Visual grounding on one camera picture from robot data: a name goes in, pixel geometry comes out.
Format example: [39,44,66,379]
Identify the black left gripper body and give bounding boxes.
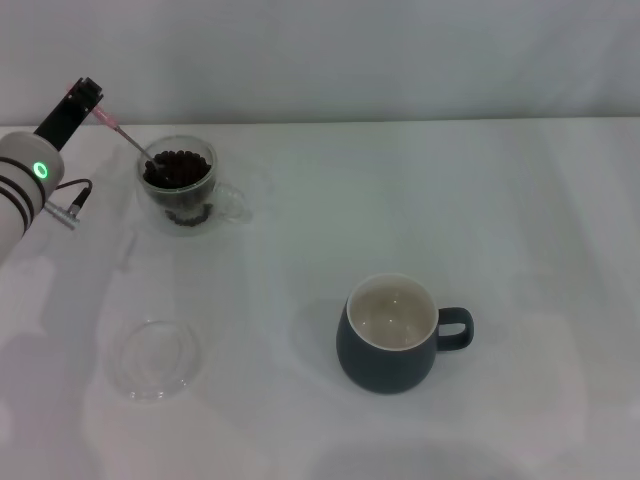
[33,92,97,154]

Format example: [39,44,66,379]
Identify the pink handled metal spoon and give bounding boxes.
[65,83,165,172]

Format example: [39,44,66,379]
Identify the left arm cable with connector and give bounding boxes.
[43,178,94,233]

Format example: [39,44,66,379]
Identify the coffee beans pile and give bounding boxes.
[142,148,216,227]

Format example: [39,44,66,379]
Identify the dark green ceramic mug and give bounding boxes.
[335,272,475,395]

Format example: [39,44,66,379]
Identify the clear double wall glass cup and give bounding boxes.
[136,134,253,237]

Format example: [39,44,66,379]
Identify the clear glass saucer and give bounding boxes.
[104,319,204,404]

